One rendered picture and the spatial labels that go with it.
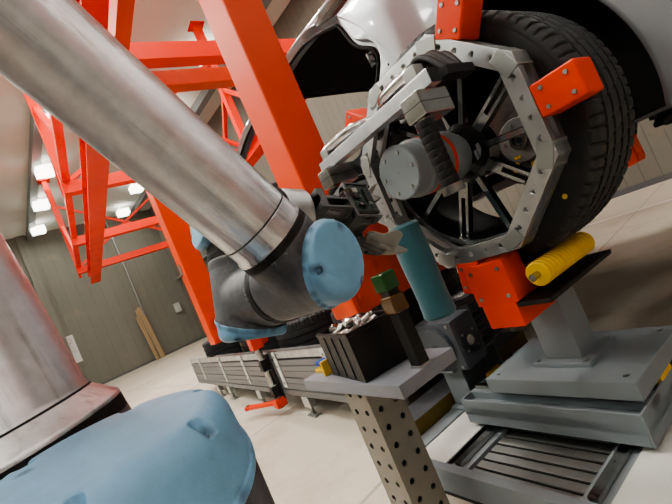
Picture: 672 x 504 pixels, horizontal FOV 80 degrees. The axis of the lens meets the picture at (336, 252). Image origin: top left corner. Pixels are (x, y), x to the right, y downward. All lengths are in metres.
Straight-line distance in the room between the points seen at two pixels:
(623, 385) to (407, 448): 0.50
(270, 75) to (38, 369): 1.30
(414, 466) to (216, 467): 0.89
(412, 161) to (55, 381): 0.75
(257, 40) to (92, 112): 1.28
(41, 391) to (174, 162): 0.22
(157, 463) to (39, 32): 0.31
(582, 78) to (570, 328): 0.63
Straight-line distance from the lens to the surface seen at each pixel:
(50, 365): 0.43
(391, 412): 1.06
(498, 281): 1.05
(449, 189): 0.77
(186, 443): 0.25
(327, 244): 0.40
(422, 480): 1.14
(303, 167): 1.42
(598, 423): 1.17
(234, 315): 0.52
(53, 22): 0.40
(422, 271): 1.04
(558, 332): 1.24
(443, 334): 1.37
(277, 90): 1.54
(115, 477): 0.24
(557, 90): 0.91
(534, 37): 1.02
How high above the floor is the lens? 0.71
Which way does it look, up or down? 2 degrees up
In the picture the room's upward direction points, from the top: 23 degrees counter-clockwise
